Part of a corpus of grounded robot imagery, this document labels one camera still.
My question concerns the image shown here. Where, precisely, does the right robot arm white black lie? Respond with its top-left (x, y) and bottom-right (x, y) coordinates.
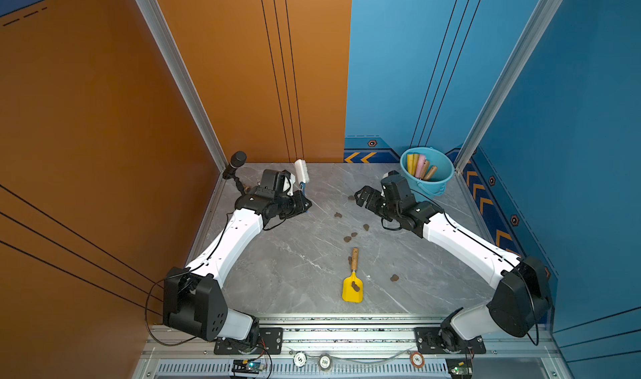
top-left (355, 170), bottom-right (554, 353)

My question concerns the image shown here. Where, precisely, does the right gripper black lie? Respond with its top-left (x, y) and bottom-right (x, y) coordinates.
top-left (352, 185), bottom-right (402, 223)

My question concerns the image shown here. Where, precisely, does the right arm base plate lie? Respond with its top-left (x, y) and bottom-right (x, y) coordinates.
top-left (413, 327), bottom-right (487, 355)

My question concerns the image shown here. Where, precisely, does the white round sticker middle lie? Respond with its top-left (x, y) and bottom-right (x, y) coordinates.
top-left (318, 354), bottom-right (332, 372)

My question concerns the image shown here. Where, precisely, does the white round sticker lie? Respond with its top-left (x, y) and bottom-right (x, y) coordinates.
top-left (293, 352), bottom-right (307, 368)
top-left (318, 354), bottom-right (332, 372)

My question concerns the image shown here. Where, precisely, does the yellow scoop wooden handle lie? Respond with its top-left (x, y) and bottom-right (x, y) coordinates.
top-left (342, 248), bottom-right (364, 303)

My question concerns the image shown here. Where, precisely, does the green circuit board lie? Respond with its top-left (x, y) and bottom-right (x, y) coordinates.
top-left (446, 359), bottom-right (473, 379)
top-left (231, 359), bottom-right (265, 377)

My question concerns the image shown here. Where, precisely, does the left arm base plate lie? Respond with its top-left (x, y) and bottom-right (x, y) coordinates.
top-left (214, 327), bottom-right (284, 356)

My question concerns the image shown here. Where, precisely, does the white round sticker left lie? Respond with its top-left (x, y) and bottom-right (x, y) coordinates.
top-left (293, 352), bottom-right (307, 368)

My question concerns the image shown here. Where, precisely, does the light green trowel wooden handle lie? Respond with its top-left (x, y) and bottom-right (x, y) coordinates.
top-left (424, 165), bottom-right (438, 181)

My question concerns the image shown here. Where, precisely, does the red rimmed round sticker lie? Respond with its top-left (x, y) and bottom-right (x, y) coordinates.
top-left (410, 352), bottom-right (425, 369)

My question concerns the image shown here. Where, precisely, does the green leaf trowel yellow handle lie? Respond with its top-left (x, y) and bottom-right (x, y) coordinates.
top-left (409, 154), bottom-right (420, 177)

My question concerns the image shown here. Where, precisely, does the green pointed shovel wooden handle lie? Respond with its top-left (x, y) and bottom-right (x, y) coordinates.
top-left (418, 160), bottom-right (430, 180)

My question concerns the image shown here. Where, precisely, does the scrub brush blue white handle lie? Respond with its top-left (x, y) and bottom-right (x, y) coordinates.
top-left (294, 159), bottom-right (310, 195)

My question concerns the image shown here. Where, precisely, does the green circuit board left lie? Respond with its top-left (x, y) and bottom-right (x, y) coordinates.
top-left (231, 359), bottom-right (265, 377)

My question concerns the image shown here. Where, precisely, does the green circuit board right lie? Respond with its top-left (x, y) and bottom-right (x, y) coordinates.
top-left (446, 359), bottom-right (473, 379)

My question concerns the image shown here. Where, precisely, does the purple trowel pink handle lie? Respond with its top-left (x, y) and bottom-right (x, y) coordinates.
top-left (416, 154), bottom-right (427, 180)

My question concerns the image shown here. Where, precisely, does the turquoise plastic bucket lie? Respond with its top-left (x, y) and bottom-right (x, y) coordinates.
top-left (400, 147), bottom-right (455, 197)

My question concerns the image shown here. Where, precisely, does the black microphone on stand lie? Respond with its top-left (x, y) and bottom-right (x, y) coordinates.
top-left (222, 151), bottom-right (247, 195)

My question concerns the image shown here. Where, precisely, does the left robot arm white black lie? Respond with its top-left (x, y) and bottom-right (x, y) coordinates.
top-left (163, 160), bottom-right (312, 350)

